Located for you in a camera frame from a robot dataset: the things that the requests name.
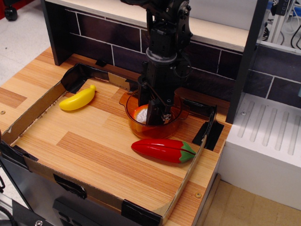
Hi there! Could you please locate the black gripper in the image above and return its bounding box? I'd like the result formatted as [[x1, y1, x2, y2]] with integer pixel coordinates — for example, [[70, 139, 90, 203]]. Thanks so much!
[[138, 51, 191, 125]]

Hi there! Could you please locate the orange transparent plastic pot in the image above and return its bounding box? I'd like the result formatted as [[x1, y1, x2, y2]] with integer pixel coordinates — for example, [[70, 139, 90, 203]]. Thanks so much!
[[119, 91, 189, 139]]

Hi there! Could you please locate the white metal frame with cables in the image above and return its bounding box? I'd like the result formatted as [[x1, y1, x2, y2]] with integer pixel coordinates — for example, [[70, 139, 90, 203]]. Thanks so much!
[[257, 0, 301, 55]]

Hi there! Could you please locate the dark grey left post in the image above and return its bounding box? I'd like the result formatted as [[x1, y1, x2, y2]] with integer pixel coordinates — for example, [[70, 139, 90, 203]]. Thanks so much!
[[41, 0, 73, 66]]

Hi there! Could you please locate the dark grey vertical post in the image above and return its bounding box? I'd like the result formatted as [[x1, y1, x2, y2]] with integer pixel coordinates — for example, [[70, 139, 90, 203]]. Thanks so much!
[[226, 0, 268, 124]]

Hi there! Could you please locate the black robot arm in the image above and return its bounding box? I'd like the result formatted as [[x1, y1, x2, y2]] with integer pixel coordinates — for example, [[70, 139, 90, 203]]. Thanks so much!
[[124, 0, 193, 125]]

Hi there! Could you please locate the red toy chili pepper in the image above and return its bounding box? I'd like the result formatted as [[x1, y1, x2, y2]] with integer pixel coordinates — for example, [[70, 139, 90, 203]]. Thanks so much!
[[131, 139, 197, 163]]

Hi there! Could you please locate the black bracket with screw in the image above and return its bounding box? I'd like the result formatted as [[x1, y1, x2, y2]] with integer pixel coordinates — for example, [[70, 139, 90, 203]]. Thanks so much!
[[11, 197, 95, 226]]

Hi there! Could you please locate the black caster wheel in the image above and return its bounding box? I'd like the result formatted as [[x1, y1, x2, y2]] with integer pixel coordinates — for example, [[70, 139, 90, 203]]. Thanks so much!
[[3, 0, 18, 21]]

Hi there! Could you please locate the white sink drainboard unit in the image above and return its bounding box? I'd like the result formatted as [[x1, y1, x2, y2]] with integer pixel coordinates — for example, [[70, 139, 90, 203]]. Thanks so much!
[[218, 94, 301, 209]]

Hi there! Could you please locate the yellow toy banana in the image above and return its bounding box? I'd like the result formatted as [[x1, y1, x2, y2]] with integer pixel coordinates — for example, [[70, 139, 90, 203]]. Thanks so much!
[[59, 85, 96, 111]]

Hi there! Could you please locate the cardboard fence with black tape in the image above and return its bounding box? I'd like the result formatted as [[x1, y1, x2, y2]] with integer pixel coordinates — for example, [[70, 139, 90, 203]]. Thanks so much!
[[0, 60, 230, 226]]

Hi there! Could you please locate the light wooden shelf ledge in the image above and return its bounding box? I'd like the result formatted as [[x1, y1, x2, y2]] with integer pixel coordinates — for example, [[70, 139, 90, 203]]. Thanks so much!
[[46, 0, 249, 52]]

